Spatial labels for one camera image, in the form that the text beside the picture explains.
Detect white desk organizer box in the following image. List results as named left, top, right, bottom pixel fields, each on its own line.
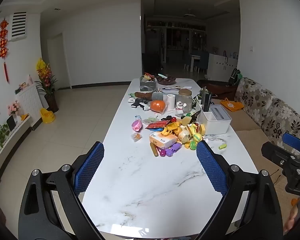
left=197, top=104, right=232, bottom=135

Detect white television stand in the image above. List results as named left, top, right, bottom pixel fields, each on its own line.
left=0, top=116, right=32, bottom=178

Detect green black backpack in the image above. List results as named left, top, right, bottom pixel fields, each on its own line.
left=228, top=68, right=243, bottom=87

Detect dark brown seat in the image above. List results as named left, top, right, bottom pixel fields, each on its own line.
left=197, top=79, right=238, bottom=101

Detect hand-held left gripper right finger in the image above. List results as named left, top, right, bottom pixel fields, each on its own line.
left=196, top=140, right=283, bottom=240

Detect pink plastic toy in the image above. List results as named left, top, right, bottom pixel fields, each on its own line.
left=132, top=116, right=143, bottom=132

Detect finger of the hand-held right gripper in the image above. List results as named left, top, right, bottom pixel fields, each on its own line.
left=261, top=141, right=297, bottom=167
left=282, top=132, right=300, bottom=159

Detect orange bag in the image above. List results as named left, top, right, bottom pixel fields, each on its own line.
left=219, top=98, right=245, bottom=112

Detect white tape roll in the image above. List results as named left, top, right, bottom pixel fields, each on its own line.
left=166, top=94, right=176, bottom=110

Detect glass jar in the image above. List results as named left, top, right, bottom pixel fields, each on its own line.
left=175, top=88, right=193, bottom=113

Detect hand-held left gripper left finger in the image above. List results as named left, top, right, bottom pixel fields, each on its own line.
left=18, top=141, right=108, bottom=240

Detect yellow potty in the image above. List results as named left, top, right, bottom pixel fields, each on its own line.
left=40, top=107, right=56, bottom=124

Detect person's right hand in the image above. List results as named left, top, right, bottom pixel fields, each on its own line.
left=284, top=206, right=300, bottom=234

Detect floral sofa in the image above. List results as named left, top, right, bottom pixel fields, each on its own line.
left=211, top=77, right=300, bottom=160

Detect metal tin box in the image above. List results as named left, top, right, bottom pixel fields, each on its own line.
left=139, top=74, right=156, bottom=92

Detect purple plastic toy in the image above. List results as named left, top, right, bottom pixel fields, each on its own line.
left=159, top=143, right=182, bottom=157

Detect red snack packet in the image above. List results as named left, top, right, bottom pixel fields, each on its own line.
left=145, top=120, right=171, bottom=130

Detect dark bowl of snacks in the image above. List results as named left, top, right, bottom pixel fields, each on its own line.
left=155, top=74, right=177, bottom=85

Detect black remote controls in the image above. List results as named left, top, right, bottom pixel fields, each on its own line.
left=201, top=87, right=213, bottom=112

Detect red knot wall decoration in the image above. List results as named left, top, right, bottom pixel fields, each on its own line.
left=0, top=18, right=10, bottom=83

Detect white door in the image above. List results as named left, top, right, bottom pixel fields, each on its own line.
left=47, top=32, right=72, bottom=90

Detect green potted plant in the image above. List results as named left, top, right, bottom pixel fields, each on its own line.
left=0, top=124, right=10, bottom=148

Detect yellow orchid in dark vase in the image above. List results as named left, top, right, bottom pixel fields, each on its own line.
left=34, top=57, right=59, bottom=113

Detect brown oblong object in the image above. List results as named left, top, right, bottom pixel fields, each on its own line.
left=134, top=92, right=154, bottom=100

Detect tissue pack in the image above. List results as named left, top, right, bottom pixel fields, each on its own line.
left=149, top=131, right=178, bottom=149

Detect orange ball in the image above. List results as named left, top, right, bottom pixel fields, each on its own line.
left=150, top=100, right=167, bottom=113

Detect black and white toy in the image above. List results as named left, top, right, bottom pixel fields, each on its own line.
left=130, top=97, right=152, bottom=111

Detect chick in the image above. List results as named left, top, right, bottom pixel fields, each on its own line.
left=178, top=129, right=192, bottom=143

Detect yellow toy excavator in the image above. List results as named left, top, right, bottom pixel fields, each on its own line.
left=162, top=122, right=182, bottom=136

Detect dark dining chair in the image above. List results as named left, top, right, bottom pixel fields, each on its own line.
left=184, top=51, right=210, bottom=73

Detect pink flower bouquet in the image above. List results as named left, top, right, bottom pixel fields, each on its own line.
left=7, top=100, right=22, bottom=117

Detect white cabinet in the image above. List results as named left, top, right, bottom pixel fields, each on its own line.
left=207, top=53, right=238, bottom=82

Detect white radiator cover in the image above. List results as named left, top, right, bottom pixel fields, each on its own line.
left=14, top=82, right=43, bottom=130

